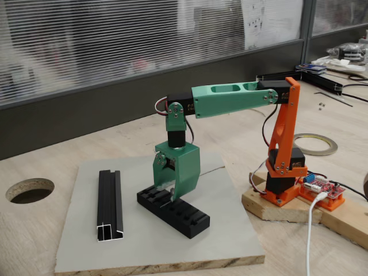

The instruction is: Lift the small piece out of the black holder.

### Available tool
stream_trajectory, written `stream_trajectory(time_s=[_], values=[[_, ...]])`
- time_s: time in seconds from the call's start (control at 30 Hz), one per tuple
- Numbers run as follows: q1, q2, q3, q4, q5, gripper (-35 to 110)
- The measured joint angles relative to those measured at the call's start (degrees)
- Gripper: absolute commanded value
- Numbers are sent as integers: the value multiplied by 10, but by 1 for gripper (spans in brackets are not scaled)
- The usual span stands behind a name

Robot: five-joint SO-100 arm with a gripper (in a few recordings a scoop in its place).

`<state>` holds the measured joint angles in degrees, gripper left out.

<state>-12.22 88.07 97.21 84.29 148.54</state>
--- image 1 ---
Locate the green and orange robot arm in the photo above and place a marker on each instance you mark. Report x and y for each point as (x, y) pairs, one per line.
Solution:
(230, 97)

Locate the black slotted holder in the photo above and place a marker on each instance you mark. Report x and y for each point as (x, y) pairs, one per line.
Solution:
(189, 227)

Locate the black aluminium profile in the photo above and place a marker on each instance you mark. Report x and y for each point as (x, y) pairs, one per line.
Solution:
(109, 201)

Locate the grey board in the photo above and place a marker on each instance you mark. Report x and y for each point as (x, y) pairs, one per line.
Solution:
(143, 253)

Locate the light wooden base block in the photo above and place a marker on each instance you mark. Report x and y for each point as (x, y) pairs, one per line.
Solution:
(287, 214)

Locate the red controller board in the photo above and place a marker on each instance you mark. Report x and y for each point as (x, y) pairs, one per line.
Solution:
(327, 187)

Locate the stack of blue cards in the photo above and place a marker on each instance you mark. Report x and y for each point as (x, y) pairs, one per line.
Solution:
(310, 69)

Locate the white paper sheet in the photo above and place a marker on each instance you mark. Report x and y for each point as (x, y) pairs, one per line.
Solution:
(273, 23)

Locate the black hex key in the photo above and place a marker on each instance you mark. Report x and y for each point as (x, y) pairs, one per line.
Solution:
(339, 100)

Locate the wooden plank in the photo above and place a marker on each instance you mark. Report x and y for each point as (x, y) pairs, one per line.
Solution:
(350, 224)

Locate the dark round object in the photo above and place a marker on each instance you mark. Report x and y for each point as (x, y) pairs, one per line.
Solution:
(366, 187)

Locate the black device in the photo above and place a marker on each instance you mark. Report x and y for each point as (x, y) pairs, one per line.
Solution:
(350, 53)

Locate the long black frame profile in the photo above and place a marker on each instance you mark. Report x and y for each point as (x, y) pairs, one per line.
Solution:
(316, 79)

